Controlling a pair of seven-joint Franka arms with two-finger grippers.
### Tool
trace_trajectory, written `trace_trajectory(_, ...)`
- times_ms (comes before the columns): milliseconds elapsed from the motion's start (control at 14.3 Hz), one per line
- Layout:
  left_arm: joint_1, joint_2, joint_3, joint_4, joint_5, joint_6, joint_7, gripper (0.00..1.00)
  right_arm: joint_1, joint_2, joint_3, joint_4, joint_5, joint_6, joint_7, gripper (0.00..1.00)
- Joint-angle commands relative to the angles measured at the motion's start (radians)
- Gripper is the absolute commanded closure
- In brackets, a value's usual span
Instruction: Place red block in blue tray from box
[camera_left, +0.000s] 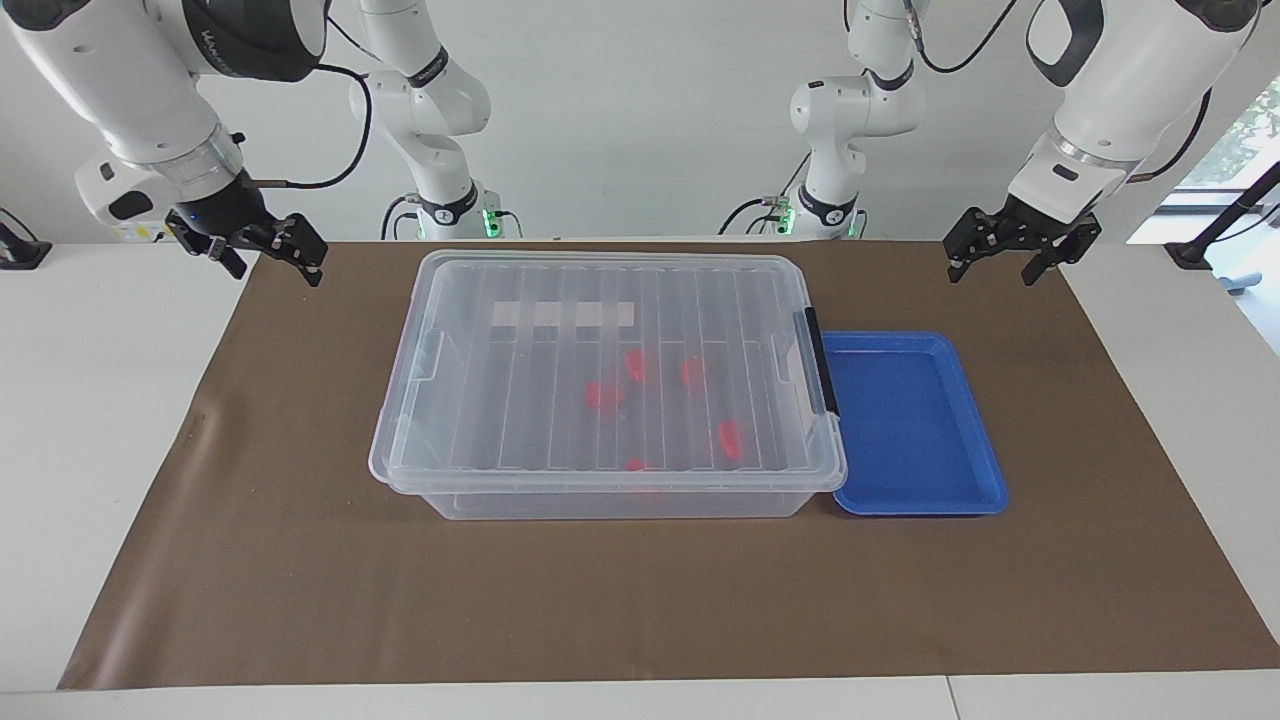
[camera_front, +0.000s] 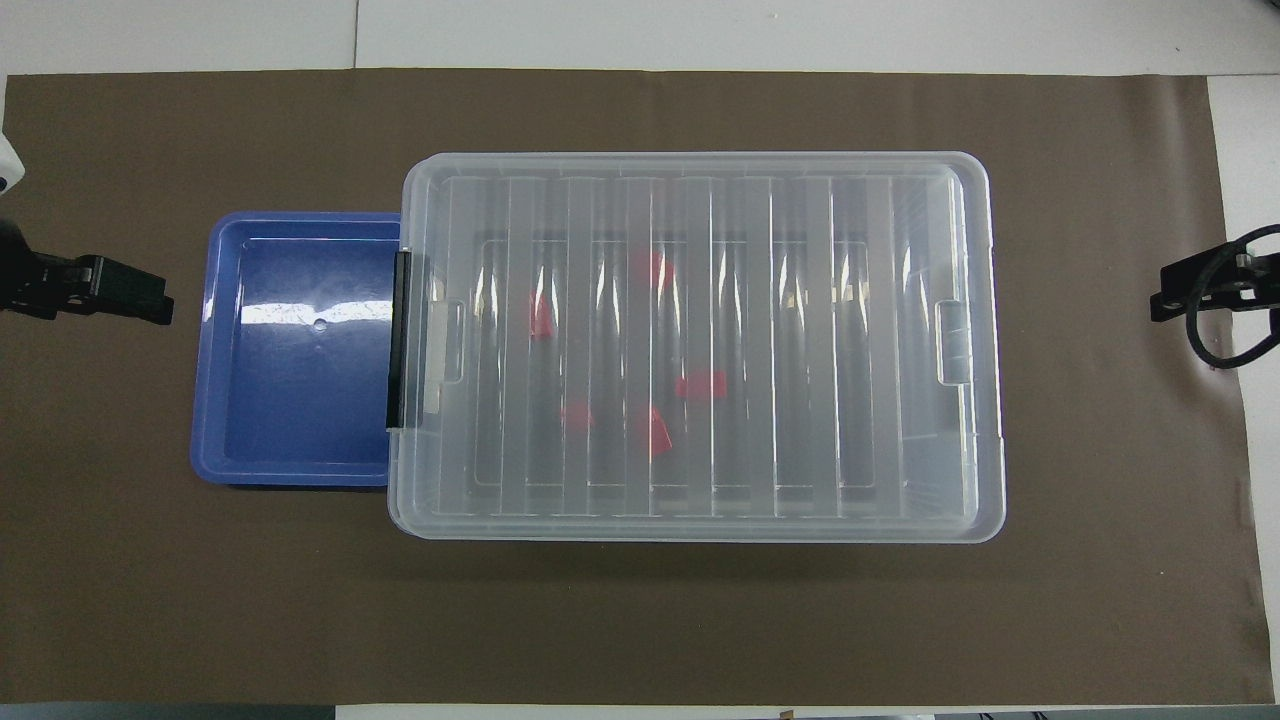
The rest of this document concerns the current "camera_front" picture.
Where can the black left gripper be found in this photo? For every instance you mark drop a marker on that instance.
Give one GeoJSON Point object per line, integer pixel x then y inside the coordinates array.
{"type": "Point", "coordinates": [50, 285]}

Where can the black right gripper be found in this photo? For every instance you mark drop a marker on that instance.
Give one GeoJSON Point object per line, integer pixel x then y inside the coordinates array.
{"type": "Point", "coordinates": [1265, 280]}

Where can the red block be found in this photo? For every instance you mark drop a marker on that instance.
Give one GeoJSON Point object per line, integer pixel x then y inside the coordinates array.
{"type": "Point", "coordinates": [700, 385]}
{"type": "Point", "coordinates": [653, 268]}
{"type": "Point", "coordinates": [577, 416]}
{"type": "Point", "coordinates": [657, 435]}
{"type": "Point", "coordinates": [542, 318]}

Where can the clear plastic box lid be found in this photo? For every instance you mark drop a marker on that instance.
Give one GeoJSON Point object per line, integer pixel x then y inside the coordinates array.
{"type": "Point", "coordinates": [760, 190]}

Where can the blue plastic tray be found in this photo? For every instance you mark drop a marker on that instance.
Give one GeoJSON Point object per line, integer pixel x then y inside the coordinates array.
{"type": "Point", "coordinates": [300, 420]}

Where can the clear plastic storage box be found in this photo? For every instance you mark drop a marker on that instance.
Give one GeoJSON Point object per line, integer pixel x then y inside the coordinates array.
{"type": "Point", "coordinates": [608, 350]}

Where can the brown paper table mat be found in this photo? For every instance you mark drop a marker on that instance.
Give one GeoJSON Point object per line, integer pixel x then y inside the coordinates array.
{"type": "Point", "coordinates": [700, 620]}

